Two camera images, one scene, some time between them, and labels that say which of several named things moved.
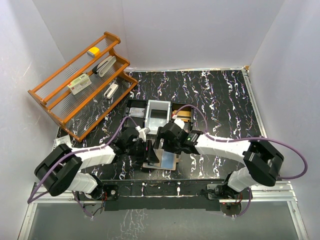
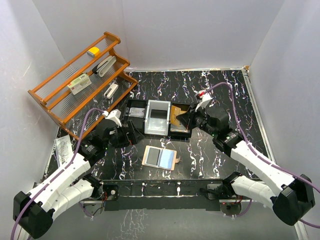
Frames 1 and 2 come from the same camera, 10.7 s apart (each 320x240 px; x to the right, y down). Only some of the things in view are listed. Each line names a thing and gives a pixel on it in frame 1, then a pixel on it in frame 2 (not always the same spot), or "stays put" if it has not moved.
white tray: [158, 112] stays put
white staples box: [80, 84] stays put
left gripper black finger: [152, 157] to [135, 135]
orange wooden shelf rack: [79, 94] stays put
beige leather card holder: [168, 160] stays put
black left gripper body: [137, 150] to [120, 139]
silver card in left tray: [136, 112] stays put
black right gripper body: [173, 146] to [199, 120]
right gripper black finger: [159, 136] to [186, 118]
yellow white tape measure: [93, 52] stays put
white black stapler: [102, 67] stays put
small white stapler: [111, 90] stays put
